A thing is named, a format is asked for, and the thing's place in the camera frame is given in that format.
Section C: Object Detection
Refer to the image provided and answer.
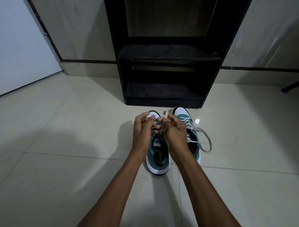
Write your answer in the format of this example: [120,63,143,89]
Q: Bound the black wooden shoe rack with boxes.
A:
[104,0,253,109]

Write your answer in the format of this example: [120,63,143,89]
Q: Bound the green white sneaker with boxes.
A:
[146,110,171,175]
[172,106,212,164]

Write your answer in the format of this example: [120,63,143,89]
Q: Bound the dark door frame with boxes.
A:
[27,0,65,70]

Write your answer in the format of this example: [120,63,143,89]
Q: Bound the black metal rack frame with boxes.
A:
[281,81,299,93]

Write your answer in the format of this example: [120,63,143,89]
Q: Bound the person's right forearm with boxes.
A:
[174,154,242,227]

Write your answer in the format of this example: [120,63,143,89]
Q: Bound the person's right hand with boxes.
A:
[154,111,196,164]

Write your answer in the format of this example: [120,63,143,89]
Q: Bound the person's left hand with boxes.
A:
[132,112,159,155]

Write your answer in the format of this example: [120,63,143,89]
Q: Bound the white door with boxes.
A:
[0,0,64,96]

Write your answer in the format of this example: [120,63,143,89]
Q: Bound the person's left forearm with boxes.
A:
[77,148,150,227]

